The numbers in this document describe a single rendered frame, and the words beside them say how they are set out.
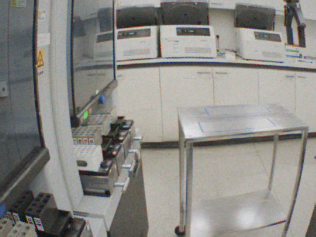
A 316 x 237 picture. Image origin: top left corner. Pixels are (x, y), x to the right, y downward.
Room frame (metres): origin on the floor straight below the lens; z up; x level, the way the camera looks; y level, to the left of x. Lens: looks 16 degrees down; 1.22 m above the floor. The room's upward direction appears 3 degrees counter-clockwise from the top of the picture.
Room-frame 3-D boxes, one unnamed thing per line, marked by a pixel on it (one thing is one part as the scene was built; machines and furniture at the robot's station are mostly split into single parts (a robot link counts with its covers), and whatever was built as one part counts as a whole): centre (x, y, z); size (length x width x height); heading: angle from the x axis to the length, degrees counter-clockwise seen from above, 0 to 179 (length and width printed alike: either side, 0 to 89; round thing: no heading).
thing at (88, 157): (0.97, 0.34, 0.83); 0.30 x 0.10 x 0.06; 85
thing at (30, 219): (0.56, 0.30, 0.85); 0.12 x 0.02 x 0.06; 173
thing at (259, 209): (1.40, -0.40, 0.41); 0.67 x 0.46 x 0.82; 90
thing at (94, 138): (1.11, 0.22, 0.85); 0.12 x 0.02 x 0.06; 175
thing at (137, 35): (3.57, 0.21, 1.22); 0.62 x 0.56 x 0.64; 173
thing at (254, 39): (3.44, -1.21, 1.25); 0.62 x 0.56 x 0.69; 174
